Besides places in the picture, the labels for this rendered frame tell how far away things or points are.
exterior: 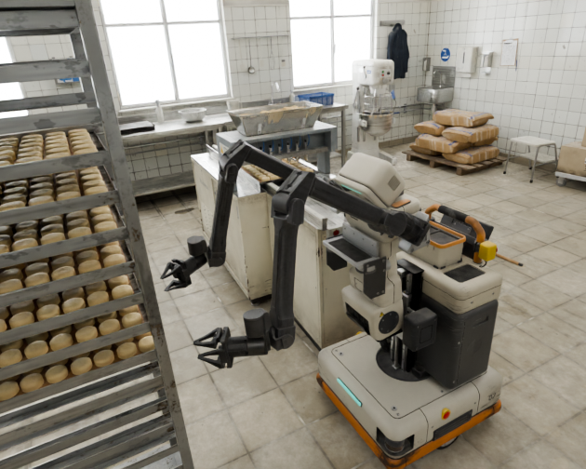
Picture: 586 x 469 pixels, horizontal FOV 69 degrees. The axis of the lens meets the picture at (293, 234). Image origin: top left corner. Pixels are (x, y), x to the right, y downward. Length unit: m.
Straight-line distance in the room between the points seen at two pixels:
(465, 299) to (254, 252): 1.51
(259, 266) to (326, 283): 0.73
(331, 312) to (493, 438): 0.96
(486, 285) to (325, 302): 0.89
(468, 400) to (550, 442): 0.46
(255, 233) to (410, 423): 1.50
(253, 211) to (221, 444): 1.34
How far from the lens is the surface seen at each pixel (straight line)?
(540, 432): 2.46
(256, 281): 2.96
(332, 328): 2.50
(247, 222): 2.76
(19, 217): 1.06
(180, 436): 1.43
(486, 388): 2.20
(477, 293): 1.83
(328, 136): 2.88
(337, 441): 2.22
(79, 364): 1.29
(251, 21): 6.02
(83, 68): 1.00
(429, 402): 2.04
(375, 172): 1.50
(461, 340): 1.91
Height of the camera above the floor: 1.71
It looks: 25 degrees down
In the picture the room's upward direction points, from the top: 3 degrees counter-clockwise
